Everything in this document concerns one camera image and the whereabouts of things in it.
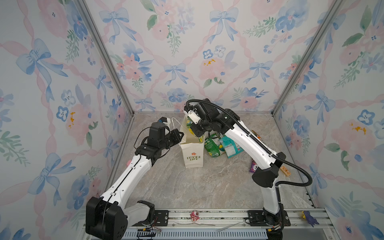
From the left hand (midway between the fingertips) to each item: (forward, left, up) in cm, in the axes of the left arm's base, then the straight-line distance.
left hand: (185, 132), depth 77 cm
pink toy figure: (-34, -5, -21) cm, 40 cm away
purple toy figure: (-35, -61, -23) cm, 74 cm away
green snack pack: (+15, -48, -22) cm, 55 cm away
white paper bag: (-8, -4, -5) cm, 10 cm away
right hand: (+2, -4, +3) cm, 6 cm away
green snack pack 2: (+6, -16, -22) cm, 28 cm away
